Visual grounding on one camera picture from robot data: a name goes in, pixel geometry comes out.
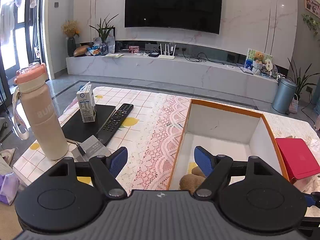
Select beige pink-lid water bottle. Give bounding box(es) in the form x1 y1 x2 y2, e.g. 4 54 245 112
12 62 68 160

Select orange-rimmed white storage box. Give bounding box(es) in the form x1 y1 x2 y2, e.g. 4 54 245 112
167 99 288 190

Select brown plush toy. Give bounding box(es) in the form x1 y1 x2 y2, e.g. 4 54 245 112
179 166 206 194

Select blue-grey trash can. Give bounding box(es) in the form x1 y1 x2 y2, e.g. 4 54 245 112
272 78 297 114

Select teddy bear on console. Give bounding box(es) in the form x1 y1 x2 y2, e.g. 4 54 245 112
252 51 265 75

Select dried yellow flowers in vase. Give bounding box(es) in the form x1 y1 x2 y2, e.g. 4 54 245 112
61 21 80 57

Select black wall television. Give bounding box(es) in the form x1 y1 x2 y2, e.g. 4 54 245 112
125 0 222 34

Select small pink basket bag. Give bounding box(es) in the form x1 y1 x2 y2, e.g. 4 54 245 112
289 94 298 114

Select grey paper card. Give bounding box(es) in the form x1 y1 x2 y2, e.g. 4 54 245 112
71 135 111 162

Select purple tissue pack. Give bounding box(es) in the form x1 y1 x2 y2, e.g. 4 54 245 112
0 172 20 205

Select hanging ivy plant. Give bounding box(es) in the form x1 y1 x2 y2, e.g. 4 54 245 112
302 14 319 41

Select white marble tv console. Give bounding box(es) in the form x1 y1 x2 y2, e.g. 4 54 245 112
66 54 278 103

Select red box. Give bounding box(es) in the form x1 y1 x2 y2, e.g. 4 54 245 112
276 138 319 184

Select lace tablecloth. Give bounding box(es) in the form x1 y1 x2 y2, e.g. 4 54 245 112
12 86 320 218

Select green plant in glass vase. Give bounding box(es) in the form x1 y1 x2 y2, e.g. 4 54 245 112
89 14 119 56

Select potted plant by bin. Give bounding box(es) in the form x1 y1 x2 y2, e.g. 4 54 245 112
288 59 319 100

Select green picture card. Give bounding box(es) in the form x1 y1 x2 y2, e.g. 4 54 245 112
244 48 273 76

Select black tv remote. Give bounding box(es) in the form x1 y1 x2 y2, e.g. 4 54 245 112
96 103 134 146

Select white wifi router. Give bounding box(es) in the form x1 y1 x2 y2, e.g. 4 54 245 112
158 44 176 60

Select small milk carton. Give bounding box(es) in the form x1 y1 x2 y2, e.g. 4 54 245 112
76 82 97 123

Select black notebook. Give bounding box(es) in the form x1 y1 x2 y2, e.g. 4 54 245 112
62 105 116 143

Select framed wall picture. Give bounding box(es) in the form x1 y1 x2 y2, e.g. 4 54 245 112
304 0 320 18

